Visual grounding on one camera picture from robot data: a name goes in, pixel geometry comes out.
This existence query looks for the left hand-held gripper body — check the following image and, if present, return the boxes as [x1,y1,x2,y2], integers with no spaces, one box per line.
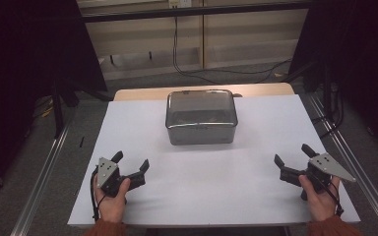
[96,157,132,199]

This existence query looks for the black curtain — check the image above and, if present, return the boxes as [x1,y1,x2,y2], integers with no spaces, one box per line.
[288,0,378,161]
[0,0,108,205]

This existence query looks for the white wall outlet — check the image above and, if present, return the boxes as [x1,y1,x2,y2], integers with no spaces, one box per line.
[167,0,193,9]

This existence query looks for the black horizontal bar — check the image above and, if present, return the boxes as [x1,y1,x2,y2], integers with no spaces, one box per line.
[82,1,311,24]

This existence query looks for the beige wooden cabinet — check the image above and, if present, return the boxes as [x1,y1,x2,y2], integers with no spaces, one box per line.
[77,0,309,82]

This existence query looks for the black metal stand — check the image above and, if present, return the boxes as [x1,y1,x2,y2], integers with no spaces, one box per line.
[50,77,80,139]

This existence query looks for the black floor cables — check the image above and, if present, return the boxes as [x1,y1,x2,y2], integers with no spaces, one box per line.
[311,82,346,141]

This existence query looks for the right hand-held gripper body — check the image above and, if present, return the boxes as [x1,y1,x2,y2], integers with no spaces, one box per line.
[304,152,357,193]

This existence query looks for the clear plastic box lid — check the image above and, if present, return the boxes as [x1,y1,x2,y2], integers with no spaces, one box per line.
[164,88,243,130]

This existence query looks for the light wooden table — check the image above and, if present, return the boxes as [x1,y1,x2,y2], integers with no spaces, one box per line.
[112,82,296,102]

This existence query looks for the aluminium floor rail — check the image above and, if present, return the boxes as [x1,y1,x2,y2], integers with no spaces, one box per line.
[9,121,75,236]
[306,92,378,235]

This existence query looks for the black hanging wall cable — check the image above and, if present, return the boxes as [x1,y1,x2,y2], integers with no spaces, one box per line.
[171,16,293,85]

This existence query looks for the white board mat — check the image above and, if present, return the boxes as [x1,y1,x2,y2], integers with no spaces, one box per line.
[67,93,362,229]

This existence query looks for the person's left hand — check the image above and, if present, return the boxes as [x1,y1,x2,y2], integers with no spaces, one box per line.
[93,173,132,224]

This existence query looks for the clear grey plastic box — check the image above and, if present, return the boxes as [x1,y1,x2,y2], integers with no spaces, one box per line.
[165,89,239,147]

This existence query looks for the person's right hand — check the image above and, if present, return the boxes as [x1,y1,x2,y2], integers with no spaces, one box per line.
[298,174,342,223]

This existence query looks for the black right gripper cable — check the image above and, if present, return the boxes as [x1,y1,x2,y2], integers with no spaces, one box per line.
[308,173,345,217]

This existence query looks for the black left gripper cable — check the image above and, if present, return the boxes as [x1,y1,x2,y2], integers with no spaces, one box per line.
[90,166,107,222]

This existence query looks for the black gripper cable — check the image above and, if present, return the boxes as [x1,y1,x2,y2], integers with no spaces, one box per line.
[308,173,345,217]
[90,166,107,222]

